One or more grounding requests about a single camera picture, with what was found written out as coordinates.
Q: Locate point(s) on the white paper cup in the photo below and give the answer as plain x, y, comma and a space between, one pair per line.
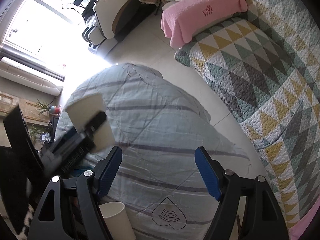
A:
90, 112
117, 221

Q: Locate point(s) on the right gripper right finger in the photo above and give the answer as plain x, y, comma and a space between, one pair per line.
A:
263, 218

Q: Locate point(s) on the white standing air conditioner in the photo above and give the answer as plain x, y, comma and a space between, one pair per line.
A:
29, 77

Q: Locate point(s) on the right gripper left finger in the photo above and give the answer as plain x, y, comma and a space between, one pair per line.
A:
54, 219

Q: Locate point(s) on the striped light blue tablecloth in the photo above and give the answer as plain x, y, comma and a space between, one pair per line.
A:
159, 126

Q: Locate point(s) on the pink fleece blanket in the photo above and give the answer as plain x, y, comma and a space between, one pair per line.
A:
183, 19

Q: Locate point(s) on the potted plant red pot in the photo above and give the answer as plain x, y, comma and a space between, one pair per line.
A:
43, 107

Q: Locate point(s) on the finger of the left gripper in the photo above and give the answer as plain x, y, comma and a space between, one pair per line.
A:
94, 124

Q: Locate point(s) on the white massage chair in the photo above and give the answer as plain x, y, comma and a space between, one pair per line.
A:
105, 19

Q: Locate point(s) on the triangle pattern sofa quilt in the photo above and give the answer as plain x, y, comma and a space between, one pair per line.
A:
264, 65

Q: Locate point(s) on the potted plant near cabinet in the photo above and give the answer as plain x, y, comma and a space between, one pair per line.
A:
38, 134

